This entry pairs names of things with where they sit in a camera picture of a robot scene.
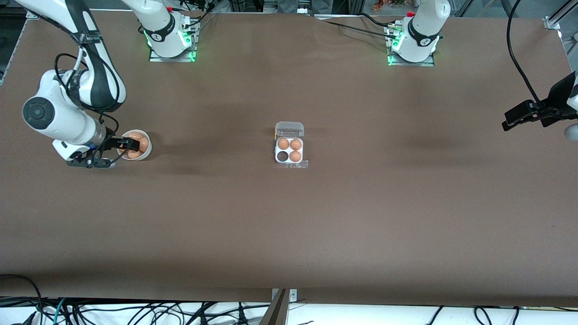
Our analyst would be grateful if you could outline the clear plastic egg carton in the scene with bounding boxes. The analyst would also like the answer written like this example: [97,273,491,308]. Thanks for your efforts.
[273,121,310,170]

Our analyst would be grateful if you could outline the white round bowl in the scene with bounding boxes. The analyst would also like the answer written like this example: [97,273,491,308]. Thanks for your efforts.
[117,129,153,161]

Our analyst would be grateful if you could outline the orange background object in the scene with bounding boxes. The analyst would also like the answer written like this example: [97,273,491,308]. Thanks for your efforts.
[371,0,407,12]

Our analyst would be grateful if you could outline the dark metal strut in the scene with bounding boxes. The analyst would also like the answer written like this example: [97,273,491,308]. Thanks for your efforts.
[260,289,289,325]

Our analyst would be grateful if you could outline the long black hanging cable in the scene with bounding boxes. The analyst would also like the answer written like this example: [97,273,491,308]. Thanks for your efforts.
[506,0,545,109]

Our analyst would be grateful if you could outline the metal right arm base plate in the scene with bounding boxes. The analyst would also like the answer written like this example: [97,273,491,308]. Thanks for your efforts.
[148,20,200,63]

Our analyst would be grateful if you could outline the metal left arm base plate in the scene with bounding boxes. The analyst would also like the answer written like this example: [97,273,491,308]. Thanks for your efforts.
[386,23,437,67]

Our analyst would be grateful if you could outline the black floor cable loop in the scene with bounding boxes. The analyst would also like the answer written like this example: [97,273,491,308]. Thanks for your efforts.
[0,274,43,325]

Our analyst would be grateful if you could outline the teal cable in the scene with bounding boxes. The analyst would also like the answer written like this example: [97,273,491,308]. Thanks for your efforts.
[53,298,68,325]

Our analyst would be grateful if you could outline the black table cable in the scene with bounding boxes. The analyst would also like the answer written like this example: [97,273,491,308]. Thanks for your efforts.
[359,12,398,28]
[322,19,400,37]

